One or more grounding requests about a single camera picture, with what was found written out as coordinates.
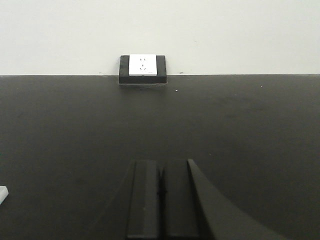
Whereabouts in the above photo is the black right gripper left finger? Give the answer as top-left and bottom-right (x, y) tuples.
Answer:
(104, 160), (160, 239)

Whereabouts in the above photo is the white test tube rack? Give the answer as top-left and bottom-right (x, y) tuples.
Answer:
(0, 185), (9, 204)

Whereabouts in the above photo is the white wall power socket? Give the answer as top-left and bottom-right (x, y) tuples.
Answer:
(118, 54), (168, 85)

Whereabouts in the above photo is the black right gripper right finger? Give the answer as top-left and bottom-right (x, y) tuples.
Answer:
(162, 159), (285, 240)

